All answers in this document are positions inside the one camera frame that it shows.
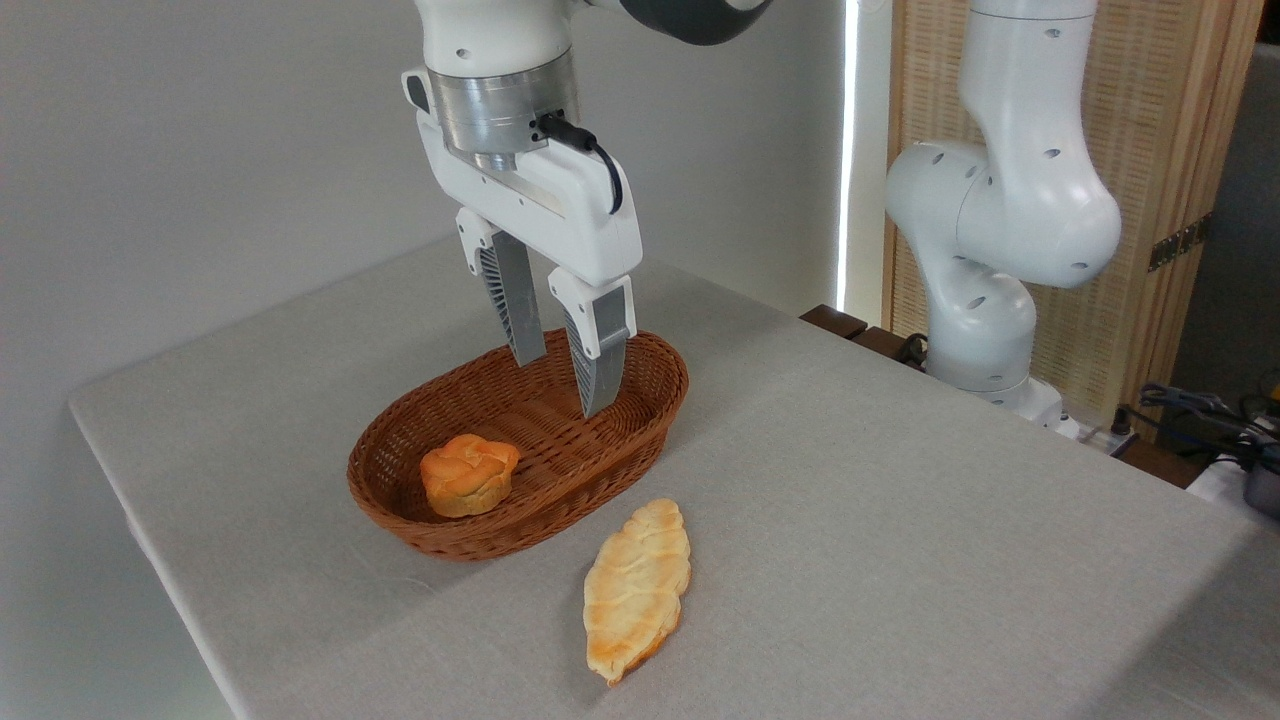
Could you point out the grey round container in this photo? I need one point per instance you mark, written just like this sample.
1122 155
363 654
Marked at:
1264 492

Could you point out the long bread loaf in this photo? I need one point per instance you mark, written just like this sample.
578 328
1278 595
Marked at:
637 590

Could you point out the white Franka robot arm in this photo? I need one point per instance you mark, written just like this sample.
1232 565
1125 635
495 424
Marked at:
1020 200

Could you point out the black screen hinge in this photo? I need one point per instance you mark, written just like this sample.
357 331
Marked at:
1180 243

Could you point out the grey tablecloth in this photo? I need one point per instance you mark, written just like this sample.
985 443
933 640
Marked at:
900 560

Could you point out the brown wicker basket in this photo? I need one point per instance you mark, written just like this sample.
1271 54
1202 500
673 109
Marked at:
560 460

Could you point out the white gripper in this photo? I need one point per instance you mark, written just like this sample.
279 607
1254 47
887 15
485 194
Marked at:
560 215

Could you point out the round golden bread roll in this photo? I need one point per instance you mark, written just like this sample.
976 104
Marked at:
468 475

